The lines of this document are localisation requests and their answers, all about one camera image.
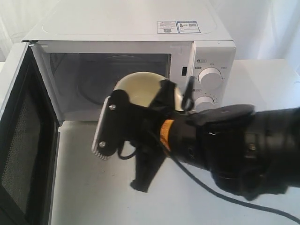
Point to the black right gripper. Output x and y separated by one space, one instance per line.
159 131

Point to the cream floral ceramic bowl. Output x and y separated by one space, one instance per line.
142 87

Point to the white microwave door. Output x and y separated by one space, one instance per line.
29 138

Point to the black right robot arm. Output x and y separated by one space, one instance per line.
248 153

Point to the white microwave oven body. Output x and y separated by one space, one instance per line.
75 31

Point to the lower white control knob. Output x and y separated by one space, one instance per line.
204 103

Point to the white control knob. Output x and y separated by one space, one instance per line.
204 103
210 78

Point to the upper white control knob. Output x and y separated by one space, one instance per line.
210 78

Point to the blue white warning sticker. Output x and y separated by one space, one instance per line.
177 27

